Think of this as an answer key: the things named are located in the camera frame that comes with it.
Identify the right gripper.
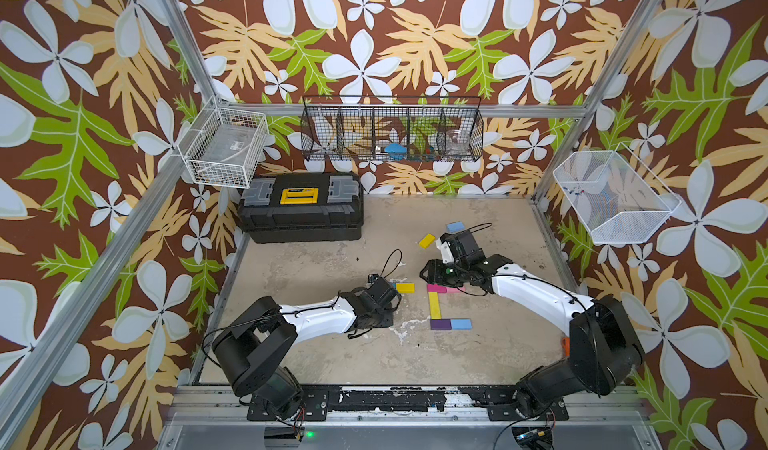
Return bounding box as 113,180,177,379
415,258,469,287

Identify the magenta block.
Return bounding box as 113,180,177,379
427,284,448,294

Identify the small yellow block top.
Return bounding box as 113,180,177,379
419,233,436,249

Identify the long yellow block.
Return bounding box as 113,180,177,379
428,292,442,320

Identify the light blue block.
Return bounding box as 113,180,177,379
450,318,473,330
446,222,465,233

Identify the purple block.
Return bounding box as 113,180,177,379
429,319,452,331

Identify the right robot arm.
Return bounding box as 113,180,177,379
420,230,645,419

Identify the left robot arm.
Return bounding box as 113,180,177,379
205,274,402,421

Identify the blue object in basket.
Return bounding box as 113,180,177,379
385,143,408,161

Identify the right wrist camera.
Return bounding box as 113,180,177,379
435,238,455,265

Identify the orange handled tool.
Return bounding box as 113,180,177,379
562,337,571,357

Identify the black toolbox yellow handle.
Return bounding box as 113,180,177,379
237,173,364,244

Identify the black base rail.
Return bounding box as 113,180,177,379
247,383,570,422

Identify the black wire basket rear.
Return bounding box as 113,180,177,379
298,95,484,162

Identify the white wire basket right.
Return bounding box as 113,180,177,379
553,144,682,245

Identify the white wire basket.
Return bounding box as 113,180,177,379
179,99,270,189
553,144,682,245

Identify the white wire basket left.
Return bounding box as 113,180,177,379
179,99,270,189

